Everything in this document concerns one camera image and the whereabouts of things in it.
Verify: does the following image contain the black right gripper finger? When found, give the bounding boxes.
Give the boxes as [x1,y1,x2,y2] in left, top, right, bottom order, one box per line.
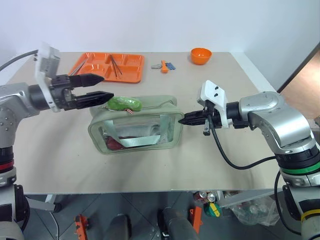
[183,110,208,120]
[177,116,208,126]

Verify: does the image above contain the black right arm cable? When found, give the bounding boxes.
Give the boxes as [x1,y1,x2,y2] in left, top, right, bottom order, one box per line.
[208,119,304,236]

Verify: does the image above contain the orange clamp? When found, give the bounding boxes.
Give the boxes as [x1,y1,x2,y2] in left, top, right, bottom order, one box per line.
[74,213,89,240]
[188,206,203,235]

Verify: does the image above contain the orange compartment tray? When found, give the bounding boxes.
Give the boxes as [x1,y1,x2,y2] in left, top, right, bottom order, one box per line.
[67,51,146,84]

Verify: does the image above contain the grey table frame leg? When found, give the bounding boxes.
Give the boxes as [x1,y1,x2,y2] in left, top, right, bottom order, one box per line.
[24,193,63,214]
[216,188,284,209]

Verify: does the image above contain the red item inside pouch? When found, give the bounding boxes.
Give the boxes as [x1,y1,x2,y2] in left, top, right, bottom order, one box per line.
[104,136,126,151]

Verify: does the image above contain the green pouch with clear window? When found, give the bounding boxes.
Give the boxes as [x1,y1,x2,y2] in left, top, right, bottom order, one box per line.
[87,94,185,156]

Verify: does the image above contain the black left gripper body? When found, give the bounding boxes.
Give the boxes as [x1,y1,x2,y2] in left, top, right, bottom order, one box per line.
[49,74,76,111]

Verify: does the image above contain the silver metal chopstick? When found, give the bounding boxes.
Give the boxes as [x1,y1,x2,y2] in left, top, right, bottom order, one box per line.
[70,59,89,76]
[68,58,87,75]

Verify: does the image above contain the yellow and green toy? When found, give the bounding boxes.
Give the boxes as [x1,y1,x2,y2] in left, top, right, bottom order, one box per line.
[204,201,222,217]

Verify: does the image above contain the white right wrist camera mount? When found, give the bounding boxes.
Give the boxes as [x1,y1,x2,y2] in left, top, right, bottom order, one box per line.
[196,80,235,130]

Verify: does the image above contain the silver tape strip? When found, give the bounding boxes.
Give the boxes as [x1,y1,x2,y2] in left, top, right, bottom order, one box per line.
[103,113,176,149]

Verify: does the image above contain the dark chopstick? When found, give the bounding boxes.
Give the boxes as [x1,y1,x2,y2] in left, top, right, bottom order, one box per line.
[109,53,119,78]
[111,54,124,76]

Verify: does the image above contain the clear plastic bag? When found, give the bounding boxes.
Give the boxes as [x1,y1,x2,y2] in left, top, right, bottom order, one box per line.
[221,190,281,228]

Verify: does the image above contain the dark rounded shape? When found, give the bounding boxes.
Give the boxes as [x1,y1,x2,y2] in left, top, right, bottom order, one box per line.
[156,207,199,240]

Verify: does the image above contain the brown wooden door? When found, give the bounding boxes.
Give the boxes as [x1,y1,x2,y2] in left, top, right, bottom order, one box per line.
[276,41,320,121]

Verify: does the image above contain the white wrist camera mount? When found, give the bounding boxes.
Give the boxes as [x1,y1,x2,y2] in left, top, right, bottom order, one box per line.
[32,41,62,113]
[196,80,235,130]

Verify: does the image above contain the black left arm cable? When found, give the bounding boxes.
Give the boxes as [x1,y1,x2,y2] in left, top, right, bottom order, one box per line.
[0,50,40,72]

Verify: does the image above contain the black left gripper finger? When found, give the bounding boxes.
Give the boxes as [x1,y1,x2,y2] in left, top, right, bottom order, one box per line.
[72,90,115,109]
[68,72,106,89]

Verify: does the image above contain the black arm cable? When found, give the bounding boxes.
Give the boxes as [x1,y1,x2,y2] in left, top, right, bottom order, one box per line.
[0,50,40,72]
[208,119,304,236]

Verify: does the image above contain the orange plastic bowl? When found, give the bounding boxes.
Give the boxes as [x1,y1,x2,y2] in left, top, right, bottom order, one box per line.
[190,47,213,66]

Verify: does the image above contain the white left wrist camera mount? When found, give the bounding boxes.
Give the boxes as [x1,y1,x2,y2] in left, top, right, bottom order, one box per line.
[32,41,62,113]

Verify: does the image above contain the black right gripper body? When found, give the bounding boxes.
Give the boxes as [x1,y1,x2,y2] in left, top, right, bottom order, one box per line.
[202,99,224,137]

